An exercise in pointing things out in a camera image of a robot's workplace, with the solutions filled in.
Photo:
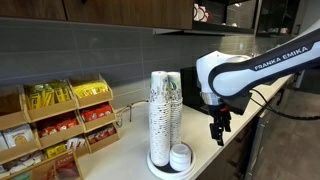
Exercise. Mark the dark red snack packets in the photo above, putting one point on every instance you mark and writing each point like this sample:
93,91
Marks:
100,134

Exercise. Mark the wooden snack organizer rack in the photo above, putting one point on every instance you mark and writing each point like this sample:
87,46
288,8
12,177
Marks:
50,110

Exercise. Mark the white and red mugs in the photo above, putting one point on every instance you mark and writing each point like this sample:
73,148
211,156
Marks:
201,13

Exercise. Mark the white round tray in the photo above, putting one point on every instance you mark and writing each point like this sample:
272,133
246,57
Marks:
156,170

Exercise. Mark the yellow sweetener packets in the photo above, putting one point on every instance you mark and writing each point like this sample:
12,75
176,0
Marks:
46,95
89,88

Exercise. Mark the dark open wall shelf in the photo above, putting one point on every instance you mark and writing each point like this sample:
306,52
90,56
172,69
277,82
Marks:
223,28

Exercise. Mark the small white packets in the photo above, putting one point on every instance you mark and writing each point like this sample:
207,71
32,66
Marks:
76,142

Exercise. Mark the dark wooden lower cabinet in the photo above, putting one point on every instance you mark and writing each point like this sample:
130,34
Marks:
233,160

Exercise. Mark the thin curved metal rod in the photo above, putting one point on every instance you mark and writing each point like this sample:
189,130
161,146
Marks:
131,104

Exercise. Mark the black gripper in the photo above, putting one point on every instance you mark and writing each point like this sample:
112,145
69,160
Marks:
222,116

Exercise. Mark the red foil bag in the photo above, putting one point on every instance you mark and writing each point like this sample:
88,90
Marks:
66,166

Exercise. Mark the brown wooden upper cabinet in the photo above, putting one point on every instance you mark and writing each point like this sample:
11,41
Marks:
116,13

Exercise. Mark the tall stack of paper cups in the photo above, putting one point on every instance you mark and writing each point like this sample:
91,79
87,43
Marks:
176,116
159,133

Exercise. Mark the white tea packet box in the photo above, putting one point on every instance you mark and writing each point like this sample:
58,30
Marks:
18,135

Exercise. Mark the small yellow packets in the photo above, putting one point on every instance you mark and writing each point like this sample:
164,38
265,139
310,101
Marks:
55,150

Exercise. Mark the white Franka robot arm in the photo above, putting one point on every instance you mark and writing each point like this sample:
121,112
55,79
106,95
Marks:
233,76

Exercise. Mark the black coffee maker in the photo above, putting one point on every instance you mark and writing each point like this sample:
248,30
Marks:
190,86

